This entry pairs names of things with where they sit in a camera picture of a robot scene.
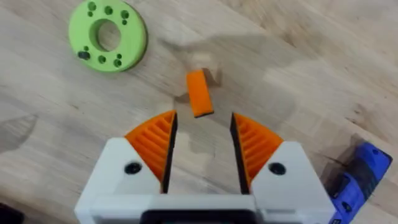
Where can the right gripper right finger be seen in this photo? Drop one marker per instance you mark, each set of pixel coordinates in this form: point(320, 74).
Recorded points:
point(273, 165)

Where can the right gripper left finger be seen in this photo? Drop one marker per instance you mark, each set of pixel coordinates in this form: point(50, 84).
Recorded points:
point(140, 161)

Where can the blue electric screwdriver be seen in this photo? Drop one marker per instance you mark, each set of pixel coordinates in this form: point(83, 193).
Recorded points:
point(357, 183)

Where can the black screw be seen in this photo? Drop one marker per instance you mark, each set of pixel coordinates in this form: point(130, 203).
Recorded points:
point(84, 55)

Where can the orange ribbed wedge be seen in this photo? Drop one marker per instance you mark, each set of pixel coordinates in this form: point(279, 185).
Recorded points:
point(199, 93)

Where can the green disc with holes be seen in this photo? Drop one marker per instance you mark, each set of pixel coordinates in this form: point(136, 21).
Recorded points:
point(107, 35)

